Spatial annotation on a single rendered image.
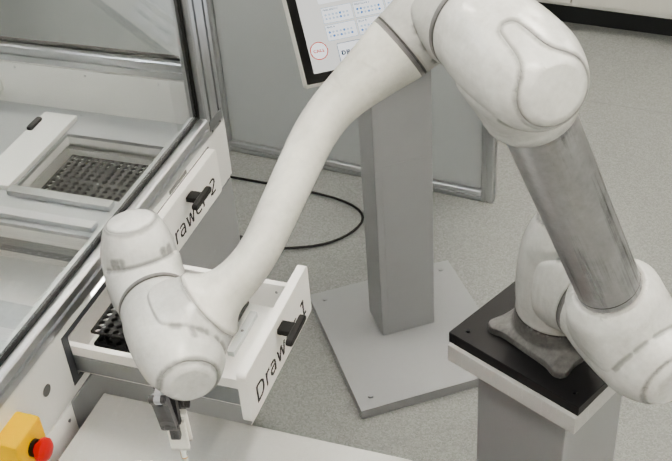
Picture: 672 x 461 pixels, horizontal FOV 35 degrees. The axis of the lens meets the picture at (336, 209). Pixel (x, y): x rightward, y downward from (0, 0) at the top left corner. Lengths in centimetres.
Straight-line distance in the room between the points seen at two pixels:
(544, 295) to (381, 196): 101
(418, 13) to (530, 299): 66
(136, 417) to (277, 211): 68
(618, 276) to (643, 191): 213
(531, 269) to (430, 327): 127
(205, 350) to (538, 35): 54
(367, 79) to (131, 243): 38
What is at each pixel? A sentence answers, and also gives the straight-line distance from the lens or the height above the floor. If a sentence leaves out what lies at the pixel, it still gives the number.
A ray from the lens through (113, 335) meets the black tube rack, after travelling 190.
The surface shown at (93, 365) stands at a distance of 191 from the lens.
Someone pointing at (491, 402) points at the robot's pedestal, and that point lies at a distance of 209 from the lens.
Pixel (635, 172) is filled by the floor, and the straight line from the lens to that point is 382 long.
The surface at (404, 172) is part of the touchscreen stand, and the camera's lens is 274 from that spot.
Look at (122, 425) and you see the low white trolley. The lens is 194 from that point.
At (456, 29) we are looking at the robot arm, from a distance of 133.
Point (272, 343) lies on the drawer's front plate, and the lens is 182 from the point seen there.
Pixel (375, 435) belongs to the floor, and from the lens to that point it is 287.
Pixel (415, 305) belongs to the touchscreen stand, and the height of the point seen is 13.
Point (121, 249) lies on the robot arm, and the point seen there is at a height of 129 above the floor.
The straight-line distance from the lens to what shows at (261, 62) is 371.
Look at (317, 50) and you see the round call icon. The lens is 241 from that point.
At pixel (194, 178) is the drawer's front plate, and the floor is 92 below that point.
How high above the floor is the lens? 215
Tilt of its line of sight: 36 degrees down
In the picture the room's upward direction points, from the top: 5 degrees counter-clockwise
